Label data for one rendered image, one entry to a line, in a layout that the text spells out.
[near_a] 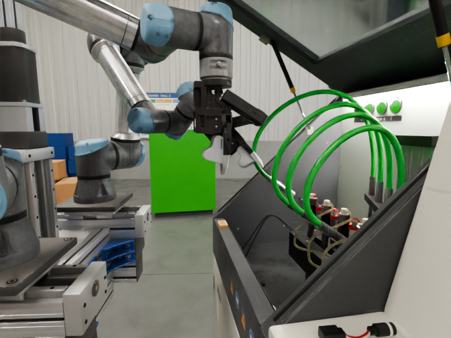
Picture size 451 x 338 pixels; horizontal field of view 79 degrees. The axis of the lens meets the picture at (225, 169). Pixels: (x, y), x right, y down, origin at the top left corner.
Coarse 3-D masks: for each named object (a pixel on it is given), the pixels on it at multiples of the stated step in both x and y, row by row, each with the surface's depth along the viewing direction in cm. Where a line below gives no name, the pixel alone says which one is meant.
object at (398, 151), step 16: (368, 128) 56; (384, 128) 57; (336, 144) 56; (320, 160) 56; (400, 160) 59; (400, 176) 60; (304, 192) 56; (304, 208) 57; (320, 224) 57; (336, 240) 59
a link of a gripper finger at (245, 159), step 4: (240, 148) 82; (240, 152) 82; (244, 152) 82; (252, 152) 81; (240, 156) 82; (244, 156) 82; (248, 156) 82; (252, 156) 81; (256, 156) 81; (240, 160) 82; (244, 160) 82; (248, 160) 82; (252, 160) 81; (256, 160) 81; (260, 160) 82; (240, 164) 82; (244, 164) 82; (260, 164) 81
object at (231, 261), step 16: (224, 240) 89; (224, 256) 88; (240, 256) 78; (224, 272) 89; (240, 272) 69; (240, 288) 66; (256, 288) 62; (240, 304) 67; (256, 304) 57; (240, 320) 67; (256, 320) 53; (240, 336) 68; (256, 336) 53
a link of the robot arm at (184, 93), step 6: (186, 84) 86; (192, 84) 87; (180, 90) 86; (186, 90) 86; (192, 90) 85; (180, 96) 87; (186, 96) 86; (192, 96) 85; (180, 102) 88; (186, 102) 86; (192, 102) 85; (180, 108) 88; (186, 108) 87; (192, 108) 86; (186, 114) 88; (192, 114) 88
